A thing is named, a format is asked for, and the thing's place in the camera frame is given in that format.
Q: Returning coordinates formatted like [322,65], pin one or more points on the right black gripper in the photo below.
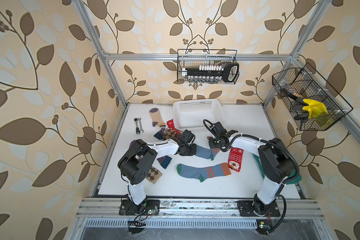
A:
[211,145]

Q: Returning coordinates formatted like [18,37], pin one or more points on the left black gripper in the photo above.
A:
[193,150]

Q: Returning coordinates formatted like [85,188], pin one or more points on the brown argyle sock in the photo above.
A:
[170,134]
[153,175]

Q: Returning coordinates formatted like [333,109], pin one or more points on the blue striped sock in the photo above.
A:
[204,173]
[205,153]

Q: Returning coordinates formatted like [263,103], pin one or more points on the red christmas sock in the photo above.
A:
[172,127]
[235,159]

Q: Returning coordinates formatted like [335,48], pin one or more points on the beige purple sock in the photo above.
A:
[164,161]
[157,121]

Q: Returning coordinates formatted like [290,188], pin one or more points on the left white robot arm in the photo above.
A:
[134,179]

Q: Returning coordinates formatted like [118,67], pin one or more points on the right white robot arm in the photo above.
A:
[279,166]

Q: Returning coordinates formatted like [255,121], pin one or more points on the white plastic basket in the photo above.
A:
[190,114]

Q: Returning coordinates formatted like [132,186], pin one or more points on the silver wrench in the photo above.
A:
[140,125]

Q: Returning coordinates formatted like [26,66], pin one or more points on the black socket set holder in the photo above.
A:
[226,73]

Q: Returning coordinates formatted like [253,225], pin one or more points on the green plastic tool case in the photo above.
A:
[257,159]

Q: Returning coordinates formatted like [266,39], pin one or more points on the black tool in basket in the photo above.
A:
[297,106]

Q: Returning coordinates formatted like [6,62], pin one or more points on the yellow rubber glove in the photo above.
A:
[314,108]

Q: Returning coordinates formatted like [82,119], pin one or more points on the green handled ratchet wrench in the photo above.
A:
[137,126]

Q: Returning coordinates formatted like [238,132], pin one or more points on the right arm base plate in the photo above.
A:
[256,208]

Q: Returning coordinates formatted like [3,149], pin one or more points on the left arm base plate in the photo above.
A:
[147,207]

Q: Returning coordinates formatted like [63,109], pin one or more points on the back black wire basket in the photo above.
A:
[192,58]

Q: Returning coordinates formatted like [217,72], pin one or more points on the black wire basket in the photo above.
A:
[308,83]
[192,58]

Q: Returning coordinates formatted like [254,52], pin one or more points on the right black wire basket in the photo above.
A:
[308,83]

